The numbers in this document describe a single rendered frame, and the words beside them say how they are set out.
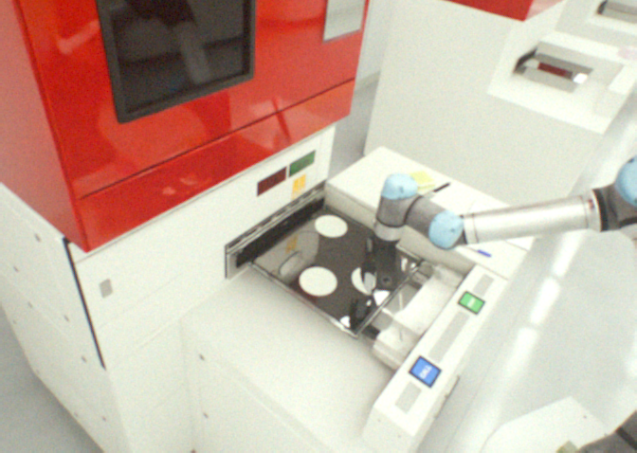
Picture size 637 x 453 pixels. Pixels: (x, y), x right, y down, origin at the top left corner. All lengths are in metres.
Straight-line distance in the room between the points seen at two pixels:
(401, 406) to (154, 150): 0.69
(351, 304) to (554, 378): 1.50
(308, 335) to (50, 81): 0.84
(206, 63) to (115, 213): 0.31
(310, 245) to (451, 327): 0.46
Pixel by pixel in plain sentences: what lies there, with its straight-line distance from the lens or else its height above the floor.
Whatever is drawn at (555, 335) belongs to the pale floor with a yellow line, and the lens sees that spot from 2.73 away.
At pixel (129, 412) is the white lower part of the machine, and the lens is 1.40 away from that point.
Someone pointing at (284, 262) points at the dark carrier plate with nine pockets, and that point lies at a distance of 1.29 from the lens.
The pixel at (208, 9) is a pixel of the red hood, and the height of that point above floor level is 1.58.
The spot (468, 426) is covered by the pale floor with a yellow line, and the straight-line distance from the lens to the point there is 2.21.
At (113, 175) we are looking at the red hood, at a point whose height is 1.36.
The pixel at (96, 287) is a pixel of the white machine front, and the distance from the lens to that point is 1.01.
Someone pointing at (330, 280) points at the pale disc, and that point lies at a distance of 1.26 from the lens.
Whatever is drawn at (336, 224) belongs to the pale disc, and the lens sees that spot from 1.44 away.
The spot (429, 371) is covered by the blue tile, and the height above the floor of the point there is 0.96.
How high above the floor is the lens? 1.81
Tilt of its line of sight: 38 degrees down
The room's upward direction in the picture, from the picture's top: 8 degrees clockwise
